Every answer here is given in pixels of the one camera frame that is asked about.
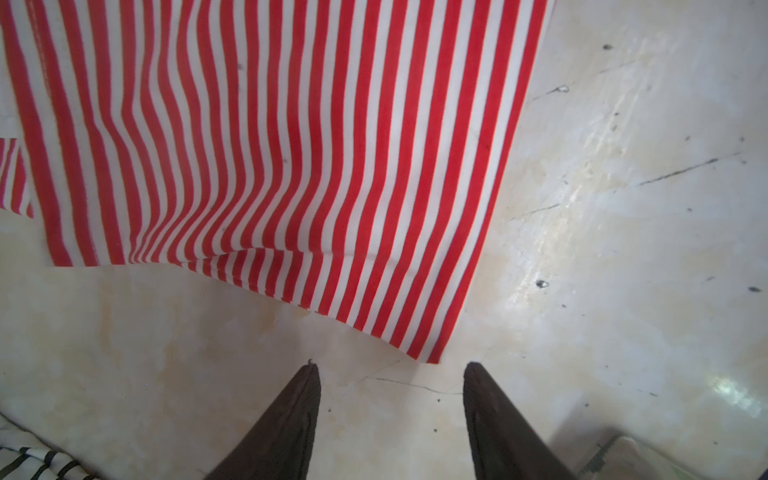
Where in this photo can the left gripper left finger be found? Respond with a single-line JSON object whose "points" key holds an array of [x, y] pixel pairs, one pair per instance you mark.
{"points": [[280, 444]]}

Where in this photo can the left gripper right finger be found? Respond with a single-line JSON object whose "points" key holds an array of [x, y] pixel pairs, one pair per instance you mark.
{"points": [[503, 444]]}

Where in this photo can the black white striped tank top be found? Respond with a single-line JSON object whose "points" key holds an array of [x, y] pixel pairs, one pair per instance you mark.
{"points": [[24, 456]]}

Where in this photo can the red white striped tank top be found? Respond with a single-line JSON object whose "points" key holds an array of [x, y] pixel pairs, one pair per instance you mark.
{"points": [[342, 156]]}

